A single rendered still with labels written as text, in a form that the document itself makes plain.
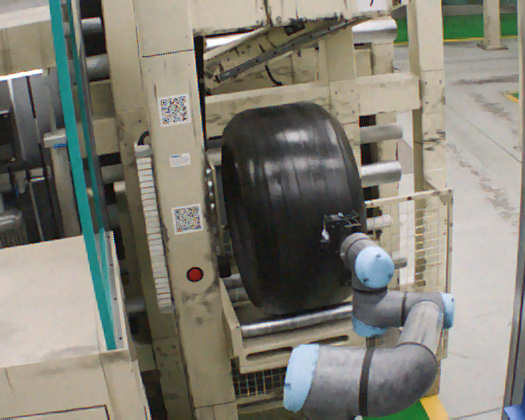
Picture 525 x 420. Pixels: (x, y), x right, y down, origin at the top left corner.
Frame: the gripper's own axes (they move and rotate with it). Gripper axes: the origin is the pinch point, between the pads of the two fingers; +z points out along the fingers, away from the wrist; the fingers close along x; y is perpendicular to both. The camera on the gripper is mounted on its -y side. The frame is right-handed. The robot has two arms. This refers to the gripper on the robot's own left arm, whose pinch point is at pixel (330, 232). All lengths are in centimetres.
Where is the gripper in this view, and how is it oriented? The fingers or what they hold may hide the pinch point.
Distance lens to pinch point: 193.5
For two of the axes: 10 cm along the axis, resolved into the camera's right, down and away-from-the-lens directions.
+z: -2.0, -2.6, 9.5
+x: -9.7, 1.6, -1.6
